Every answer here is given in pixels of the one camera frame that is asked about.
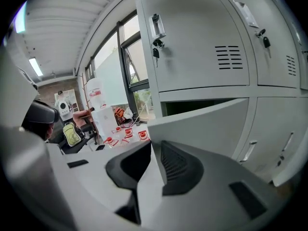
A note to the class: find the clear water jug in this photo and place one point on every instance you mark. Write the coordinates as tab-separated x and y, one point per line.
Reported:
96	93

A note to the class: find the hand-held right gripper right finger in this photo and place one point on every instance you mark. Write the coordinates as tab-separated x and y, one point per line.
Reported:
180	171

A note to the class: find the wooden coat rack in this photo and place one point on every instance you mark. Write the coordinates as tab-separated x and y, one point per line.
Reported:
87	97

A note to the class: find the black-framed window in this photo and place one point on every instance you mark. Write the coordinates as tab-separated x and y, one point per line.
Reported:
110	76

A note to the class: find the black phone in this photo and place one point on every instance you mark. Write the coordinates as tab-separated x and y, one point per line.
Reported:
100	147

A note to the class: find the clear red-lid container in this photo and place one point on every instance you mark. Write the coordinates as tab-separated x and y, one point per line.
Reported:
117	129
128	133
110	141
144	135

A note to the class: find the black-headed keys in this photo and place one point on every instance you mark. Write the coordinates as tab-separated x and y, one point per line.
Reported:
279	163
266	42
156	53

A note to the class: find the green backpack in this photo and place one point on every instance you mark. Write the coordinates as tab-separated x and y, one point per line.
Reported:
71	135

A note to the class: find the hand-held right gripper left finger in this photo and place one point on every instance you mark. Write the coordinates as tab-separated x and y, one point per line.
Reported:
131	170

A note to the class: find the white open shelf unit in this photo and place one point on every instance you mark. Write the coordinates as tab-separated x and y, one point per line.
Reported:
75	97

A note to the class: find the office chair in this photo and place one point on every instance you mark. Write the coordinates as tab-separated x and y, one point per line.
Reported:
83	119

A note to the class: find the orange bag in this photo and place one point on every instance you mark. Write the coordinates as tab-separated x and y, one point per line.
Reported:
119	114

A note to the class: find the long ceiling light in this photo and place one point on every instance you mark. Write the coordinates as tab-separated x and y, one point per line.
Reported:
36	67

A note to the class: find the grey metal locker cabinet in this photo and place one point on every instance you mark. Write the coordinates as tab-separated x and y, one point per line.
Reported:
197	32

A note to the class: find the white water dispenser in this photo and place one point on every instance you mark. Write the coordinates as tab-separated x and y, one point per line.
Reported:
103	121

